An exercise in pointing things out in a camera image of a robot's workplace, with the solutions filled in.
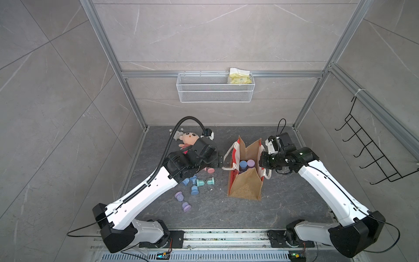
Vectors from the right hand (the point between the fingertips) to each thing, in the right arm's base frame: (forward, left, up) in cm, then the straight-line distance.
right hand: (261, 161), depth 77 cm
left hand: (-1, +21, +10) cm, 23 cm away
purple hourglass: (+6, +2, -10) cm, 12 cm away
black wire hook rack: (-14, -42, +13) cm, 46 cm away
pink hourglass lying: (+6, +25, -18) cm, 31 cm away
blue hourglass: (+5, +6, -11) cm, 13 cm away
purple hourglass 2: (-15, +37, -17) cm, 43 cm away
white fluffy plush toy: (+33, +47, -16) cm, 60 cm away
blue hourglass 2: (-6, +33, -18) cm, 38 cm away
